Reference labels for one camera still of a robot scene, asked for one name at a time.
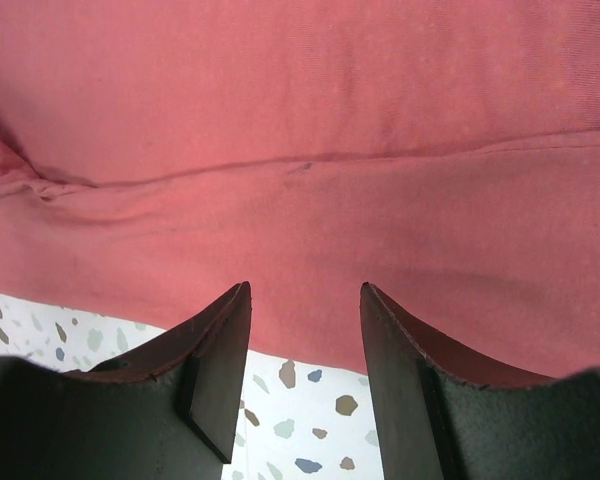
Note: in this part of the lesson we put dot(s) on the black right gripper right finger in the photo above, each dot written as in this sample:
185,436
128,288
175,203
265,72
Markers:
445,411

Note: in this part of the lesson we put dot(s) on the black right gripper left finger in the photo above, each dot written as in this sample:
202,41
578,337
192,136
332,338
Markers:
167,409

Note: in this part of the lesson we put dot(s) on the red t-shirt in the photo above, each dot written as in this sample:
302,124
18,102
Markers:
154,153

